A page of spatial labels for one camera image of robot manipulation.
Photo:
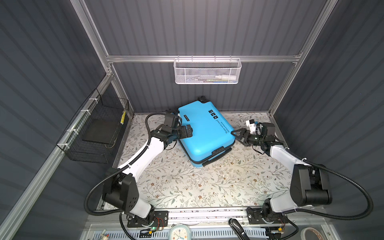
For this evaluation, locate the white bottle in basket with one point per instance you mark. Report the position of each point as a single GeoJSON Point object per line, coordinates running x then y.
{"type": "Point", "coordinates": [228, 78]}

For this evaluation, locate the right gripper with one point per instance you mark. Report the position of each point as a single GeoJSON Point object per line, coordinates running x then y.
{"type": "Point", "coordinates": [239, 137]}

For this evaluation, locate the blue hardshell suitcase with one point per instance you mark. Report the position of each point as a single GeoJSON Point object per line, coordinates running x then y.
{"type": "Point", "coordinates": [211, 133]}

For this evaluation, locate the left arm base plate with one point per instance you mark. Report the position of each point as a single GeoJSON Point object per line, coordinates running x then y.
{"type": "Point", "coordinates": [155, 218]}

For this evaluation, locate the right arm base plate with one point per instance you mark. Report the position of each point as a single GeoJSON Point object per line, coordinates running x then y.
{"type": "Point", "coordinates": [259, 216]}

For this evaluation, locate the white wire mesh basket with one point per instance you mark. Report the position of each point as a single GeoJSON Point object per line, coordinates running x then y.
{"type": "Point", "coordinates": [202, 71]}

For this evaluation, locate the black wire wall basket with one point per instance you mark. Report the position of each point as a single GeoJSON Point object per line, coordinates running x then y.
{"type": "Point", "coordinates": [96, 132]}

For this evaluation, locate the white tape roll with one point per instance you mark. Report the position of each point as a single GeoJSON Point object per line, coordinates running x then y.
{"type": "Point", "coordinates": [311, 234]}

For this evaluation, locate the yellow marker in basket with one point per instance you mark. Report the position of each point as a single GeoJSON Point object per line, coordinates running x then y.
{"type": "Point", "coordinates": [123, 117]}

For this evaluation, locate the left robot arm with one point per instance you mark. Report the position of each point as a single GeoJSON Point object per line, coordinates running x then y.
{"type": "Point", "coordinates": [122, 191]}

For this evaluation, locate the black handle tool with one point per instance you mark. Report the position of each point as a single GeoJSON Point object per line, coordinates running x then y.
{"type": "Point", "coordinates": [238, 229]}

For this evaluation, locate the small white clock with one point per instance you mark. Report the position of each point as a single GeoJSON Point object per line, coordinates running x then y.
{"type": "Point", "coordinates": [180, 232]}

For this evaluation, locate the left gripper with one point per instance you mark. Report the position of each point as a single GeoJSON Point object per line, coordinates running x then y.
{"type": "Point", "coordinates": [189, 130]}

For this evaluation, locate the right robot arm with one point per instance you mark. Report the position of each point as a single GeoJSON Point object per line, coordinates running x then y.
{"type": "Point", "coordinates": [310, 186]}

